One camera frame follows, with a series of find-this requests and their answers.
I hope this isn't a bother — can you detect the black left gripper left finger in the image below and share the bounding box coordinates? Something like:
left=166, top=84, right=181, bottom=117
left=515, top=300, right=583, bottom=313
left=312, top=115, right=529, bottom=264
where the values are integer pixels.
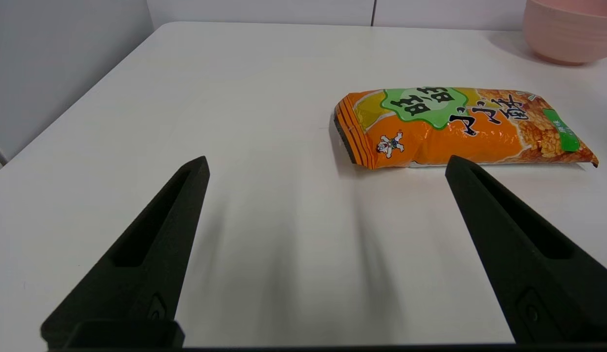
left=41, top=155, right=211, bottom=350

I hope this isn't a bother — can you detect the orange cookie snack bag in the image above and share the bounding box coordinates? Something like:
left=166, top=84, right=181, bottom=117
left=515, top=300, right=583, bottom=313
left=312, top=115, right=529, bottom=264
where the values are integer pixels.
left=333, top=87, right=600, bottom=170

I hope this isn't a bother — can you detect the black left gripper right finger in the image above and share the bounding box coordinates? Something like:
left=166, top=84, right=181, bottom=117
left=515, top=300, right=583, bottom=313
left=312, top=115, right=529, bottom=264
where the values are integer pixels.
left=445, top=155, right=607, bottom=345

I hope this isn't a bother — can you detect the pink bowl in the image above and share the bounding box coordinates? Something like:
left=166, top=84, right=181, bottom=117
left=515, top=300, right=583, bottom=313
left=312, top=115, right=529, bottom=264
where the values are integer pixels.
left=522, top=0, right=607, bottom=66

